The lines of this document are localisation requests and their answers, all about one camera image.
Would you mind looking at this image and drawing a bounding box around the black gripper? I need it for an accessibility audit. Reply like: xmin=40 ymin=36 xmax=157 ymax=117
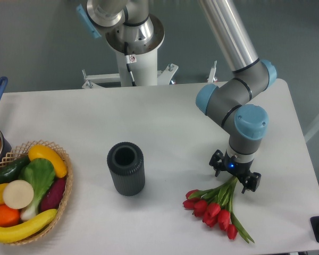
xmin=209 ymin=150 xmax=262 ymax=194

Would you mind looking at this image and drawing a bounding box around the red tulip bouquet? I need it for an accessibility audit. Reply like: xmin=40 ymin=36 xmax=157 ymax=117
xmin=182 ymin=177 xmax=255 ymax=243

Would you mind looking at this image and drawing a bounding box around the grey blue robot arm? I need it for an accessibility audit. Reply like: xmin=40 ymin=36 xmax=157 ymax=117
xmin=76 ymin=1 xmax=276 ymax=191

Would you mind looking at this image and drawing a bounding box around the dark grey ribbed vase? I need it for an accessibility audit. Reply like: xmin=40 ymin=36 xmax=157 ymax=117
xmin=107 ymin=142 xmax=146 ymax=196

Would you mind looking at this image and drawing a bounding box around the purple sweet potato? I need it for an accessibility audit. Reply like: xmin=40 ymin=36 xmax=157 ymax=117
xmin=39 ymin=178 xmax=66 ymax=212

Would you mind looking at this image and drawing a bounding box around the green bok choy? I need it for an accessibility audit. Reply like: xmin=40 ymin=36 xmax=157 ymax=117
xmin=19 ymin=158 xmax=55 ymax=222

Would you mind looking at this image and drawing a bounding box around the yellow squash upper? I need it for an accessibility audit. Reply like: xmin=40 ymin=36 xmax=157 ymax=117
xmin=28 ymin=144 xmax=67 ymax=178

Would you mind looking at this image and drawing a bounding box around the woven wicker basket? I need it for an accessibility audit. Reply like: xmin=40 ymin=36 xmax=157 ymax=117
xmin=0 ymin=140 xmax=73 ymax=245

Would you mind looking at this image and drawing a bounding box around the cream round radish slice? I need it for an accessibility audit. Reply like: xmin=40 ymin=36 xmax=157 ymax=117
xmin=3 ymin=180 xmax=34 ymax=209

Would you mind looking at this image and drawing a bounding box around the green cucumber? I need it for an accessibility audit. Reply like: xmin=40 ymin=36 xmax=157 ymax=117
xmin=0 ymin=156 xmax=30 ymax=184

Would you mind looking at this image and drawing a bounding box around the orange fruit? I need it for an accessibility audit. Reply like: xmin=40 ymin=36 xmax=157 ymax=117
xmin=0 ymin=205 xmax=20 ymax=227

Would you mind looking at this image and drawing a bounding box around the yellow banana squash lower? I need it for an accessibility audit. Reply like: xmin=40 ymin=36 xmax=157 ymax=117
xmin=0 ymin=209 xmax=57 ymax=243

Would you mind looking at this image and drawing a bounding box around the black cable on pedestal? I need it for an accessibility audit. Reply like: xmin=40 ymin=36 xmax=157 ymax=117
xmin=123 ymin=41 xmax=137 ymax=87

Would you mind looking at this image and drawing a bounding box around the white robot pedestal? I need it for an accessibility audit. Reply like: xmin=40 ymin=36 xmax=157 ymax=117
xmin=106 ymin=14 xmax=165 ymax=87

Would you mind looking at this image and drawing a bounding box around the white metal base bracket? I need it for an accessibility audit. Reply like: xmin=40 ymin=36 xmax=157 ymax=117
xmin=82 ymin=60 xmax=217 ymax=89

